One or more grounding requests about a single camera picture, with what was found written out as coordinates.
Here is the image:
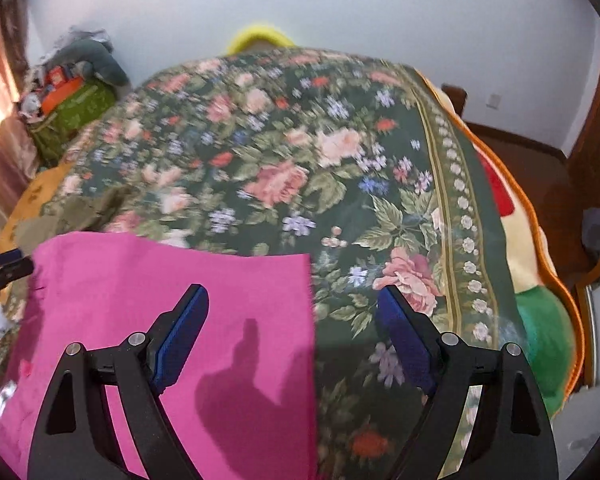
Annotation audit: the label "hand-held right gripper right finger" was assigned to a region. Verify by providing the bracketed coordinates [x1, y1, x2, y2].
[376, 286, 561, 480]

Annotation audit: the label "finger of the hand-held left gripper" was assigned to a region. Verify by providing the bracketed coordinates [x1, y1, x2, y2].
[0, 250, 35, 302]

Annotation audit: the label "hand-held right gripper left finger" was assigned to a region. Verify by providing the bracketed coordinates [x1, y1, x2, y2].
[27, 284, 211, 480]

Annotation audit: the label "pink pants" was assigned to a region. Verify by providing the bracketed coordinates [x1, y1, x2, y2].
[0, 232, 317, 480]

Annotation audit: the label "olive green pants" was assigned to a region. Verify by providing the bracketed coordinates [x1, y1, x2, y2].
[15, 192, 131, 252]

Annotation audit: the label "yellow printed blanket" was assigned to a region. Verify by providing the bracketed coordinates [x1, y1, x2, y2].
[0, 165, 76, 256]

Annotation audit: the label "fleece blanket with orange edge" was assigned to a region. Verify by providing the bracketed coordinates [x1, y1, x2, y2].
[415, 67, 579, 417]

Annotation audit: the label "green patterned cloth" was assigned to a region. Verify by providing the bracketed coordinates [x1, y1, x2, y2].
[29, 77, 119, 167]

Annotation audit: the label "orange red packet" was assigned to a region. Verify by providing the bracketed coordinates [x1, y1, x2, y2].
[41, 64, 89, 112]

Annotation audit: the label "floral bed blanket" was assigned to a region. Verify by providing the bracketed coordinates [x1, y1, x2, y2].
[0, 50, 521, 480]

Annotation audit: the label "brown wooden door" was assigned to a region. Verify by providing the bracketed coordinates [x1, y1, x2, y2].
[560, 30, 600, 213]

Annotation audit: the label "yellow fuzzy cushion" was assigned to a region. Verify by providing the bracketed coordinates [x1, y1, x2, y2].
[225, 22, 299, 56]

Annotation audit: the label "wooden bed post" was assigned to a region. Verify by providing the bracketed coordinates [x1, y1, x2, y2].
[440, 84, 469, 117]

